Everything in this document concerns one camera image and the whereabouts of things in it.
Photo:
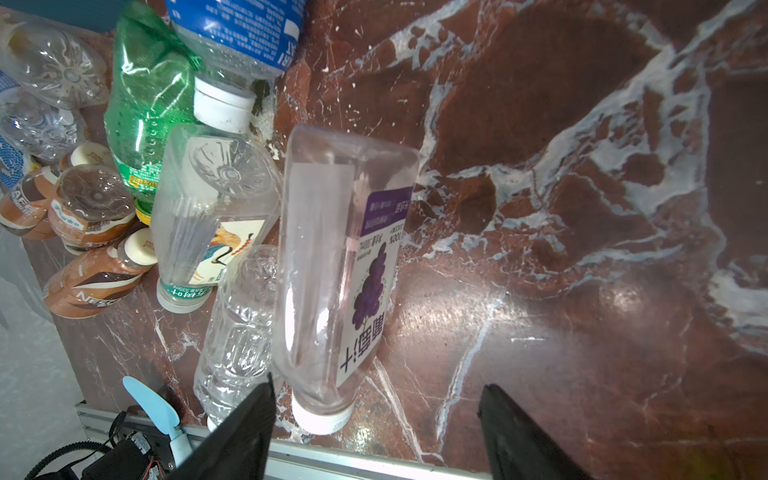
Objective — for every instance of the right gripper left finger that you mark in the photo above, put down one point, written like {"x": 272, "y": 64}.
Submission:
{"x": 239, "y": 447}

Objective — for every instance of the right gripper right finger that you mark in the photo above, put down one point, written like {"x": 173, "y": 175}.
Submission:
{"x": 517, "y": 447}

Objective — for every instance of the clear ribbed bottle white cap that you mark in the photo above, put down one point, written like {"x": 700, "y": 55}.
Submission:
{"x": 236, "y": 354}

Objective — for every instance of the clear square bottle green-white cap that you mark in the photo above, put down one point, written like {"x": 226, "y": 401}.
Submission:
{"x": 219, "y": 193}

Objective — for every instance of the clear grape juice bottle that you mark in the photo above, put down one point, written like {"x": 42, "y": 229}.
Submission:
{"x": 345, "y": 202}

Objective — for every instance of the teal bin with yellow rim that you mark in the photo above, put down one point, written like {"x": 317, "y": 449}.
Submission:
{"x": 95, "y": 15}

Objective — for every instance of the light blue plastic trowel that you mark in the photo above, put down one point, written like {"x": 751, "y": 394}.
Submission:
{"x": 163, "y": 415}

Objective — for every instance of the bottom brown coffee bottle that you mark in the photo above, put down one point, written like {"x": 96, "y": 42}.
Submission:
{"x": 101, "y": 277}

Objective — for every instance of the brown coffee bottle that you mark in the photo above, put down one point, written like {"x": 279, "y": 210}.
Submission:
{"x": 90, "y": 208}
{"x": 24, "y": 209}
{"x": 101, "y": 277}

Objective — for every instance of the middle brown coffee bottle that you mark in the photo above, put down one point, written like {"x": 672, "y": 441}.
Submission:
{"x": 90, "y": 208}

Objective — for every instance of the top brown coffee bottle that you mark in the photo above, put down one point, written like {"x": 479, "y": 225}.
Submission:
{"x": 24, "y": 209}

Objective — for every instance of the green Sprite bottle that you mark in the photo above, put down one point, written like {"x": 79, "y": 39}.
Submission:
{"x": 152, "y": 92}

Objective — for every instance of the Pepsi bottle blue cap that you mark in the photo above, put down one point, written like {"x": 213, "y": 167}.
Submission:
{"x": 34, "y": 133}

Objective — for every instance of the blue label water bottle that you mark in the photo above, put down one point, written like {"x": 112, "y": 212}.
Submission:
{"x": 238, "y": 42}

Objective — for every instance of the red label bottle yellow cap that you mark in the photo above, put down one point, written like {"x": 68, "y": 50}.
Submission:
{"x": 54, "y": 65}

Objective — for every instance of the aluminium front rail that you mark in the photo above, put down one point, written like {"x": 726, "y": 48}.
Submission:
{"x": 287, "y": 460}

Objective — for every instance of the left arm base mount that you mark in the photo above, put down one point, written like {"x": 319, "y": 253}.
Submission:
{"x": 132, "y": 450}

